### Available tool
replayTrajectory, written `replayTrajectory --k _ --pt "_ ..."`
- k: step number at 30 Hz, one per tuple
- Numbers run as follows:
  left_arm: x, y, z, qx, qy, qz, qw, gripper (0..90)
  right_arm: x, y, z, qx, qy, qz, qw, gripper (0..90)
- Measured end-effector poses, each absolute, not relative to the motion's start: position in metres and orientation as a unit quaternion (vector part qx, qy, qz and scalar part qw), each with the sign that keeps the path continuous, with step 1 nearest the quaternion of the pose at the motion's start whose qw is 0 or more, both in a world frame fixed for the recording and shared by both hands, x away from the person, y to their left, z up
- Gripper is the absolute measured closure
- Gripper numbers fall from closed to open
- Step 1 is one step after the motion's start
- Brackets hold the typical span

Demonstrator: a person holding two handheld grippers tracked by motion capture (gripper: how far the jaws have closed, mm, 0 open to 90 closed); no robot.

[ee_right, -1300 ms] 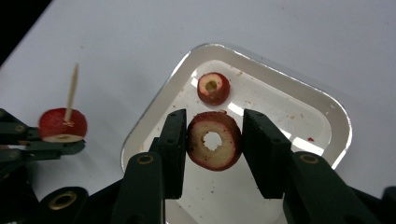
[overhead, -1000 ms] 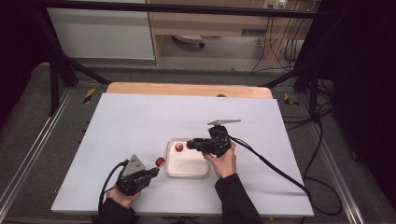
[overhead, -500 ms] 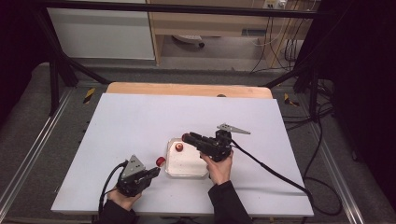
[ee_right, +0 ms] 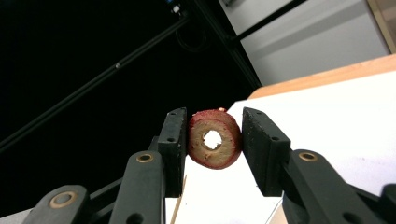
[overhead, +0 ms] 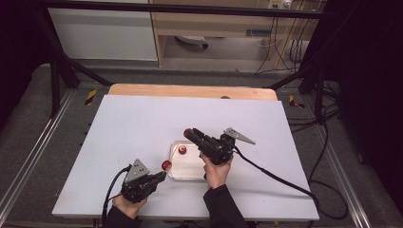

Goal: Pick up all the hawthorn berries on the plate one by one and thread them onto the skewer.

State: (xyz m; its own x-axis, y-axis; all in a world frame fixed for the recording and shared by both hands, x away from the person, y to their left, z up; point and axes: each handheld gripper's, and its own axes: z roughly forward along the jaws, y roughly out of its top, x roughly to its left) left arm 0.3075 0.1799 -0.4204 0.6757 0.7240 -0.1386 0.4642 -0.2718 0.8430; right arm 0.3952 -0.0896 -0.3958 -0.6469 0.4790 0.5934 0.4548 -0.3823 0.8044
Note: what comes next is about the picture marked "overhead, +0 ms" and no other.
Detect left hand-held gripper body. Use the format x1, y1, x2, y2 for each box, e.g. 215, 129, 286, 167
120, 158, 160, 204

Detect bundle of hanging cables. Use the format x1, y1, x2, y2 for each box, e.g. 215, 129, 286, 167
254, 12, 316, 76

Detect white chair leg with castor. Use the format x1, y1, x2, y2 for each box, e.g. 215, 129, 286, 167
175, 34, 210, 49

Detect aluminium floor rail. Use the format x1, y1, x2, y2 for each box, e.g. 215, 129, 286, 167
311, 123, 373, 228
0, 89, 76, 211

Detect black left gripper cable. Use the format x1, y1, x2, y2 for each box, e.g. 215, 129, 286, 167
101, 163, 133, 226

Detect black metal frame leg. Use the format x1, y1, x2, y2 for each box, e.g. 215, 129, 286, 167
268, 61, 328, 125
33, 9, 114, 119

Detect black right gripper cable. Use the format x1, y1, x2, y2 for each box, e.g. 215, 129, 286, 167
233, 145, 350, 221

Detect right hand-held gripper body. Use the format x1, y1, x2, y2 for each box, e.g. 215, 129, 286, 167
197, 126, 257, 166

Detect white wall socket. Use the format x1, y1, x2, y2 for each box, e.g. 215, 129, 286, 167
267, 0, 293, 10

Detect white square tray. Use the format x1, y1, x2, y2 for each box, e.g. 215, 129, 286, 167
166, 140, 211, 181

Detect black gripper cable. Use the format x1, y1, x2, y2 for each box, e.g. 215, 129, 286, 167
233, 145, 350, 221
101, 163, 133, 226

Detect black metal frame crossbar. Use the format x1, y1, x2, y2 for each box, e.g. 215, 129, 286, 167
40, 0, 328, 20

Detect white cabinet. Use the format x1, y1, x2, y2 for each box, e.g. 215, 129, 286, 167
48, 7, 159, 62

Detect yellow black floor tape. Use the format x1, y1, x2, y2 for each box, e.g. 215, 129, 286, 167
288, 94, 306, 109
84, 88, 98, 106

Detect black floor cables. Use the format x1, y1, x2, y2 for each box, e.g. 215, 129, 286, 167
286, 80, 342, 135

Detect light wooden desk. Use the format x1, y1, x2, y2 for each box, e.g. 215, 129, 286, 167
147, 0, 328, 69

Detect person's right hand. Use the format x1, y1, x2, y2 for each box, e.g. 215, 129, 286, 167
199, 152, 235, 190

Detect wooden table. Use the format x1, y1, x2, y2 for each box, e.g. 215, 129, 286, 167
107, 83, 279, 102

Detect black curtain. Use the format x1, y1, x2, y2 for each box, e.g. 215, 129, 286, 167
0, 0, 49, 127
300, 0, 403, 217

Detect person's left hand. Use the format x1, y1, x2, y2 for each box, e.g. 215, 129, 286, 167
111, 192, 148, 220

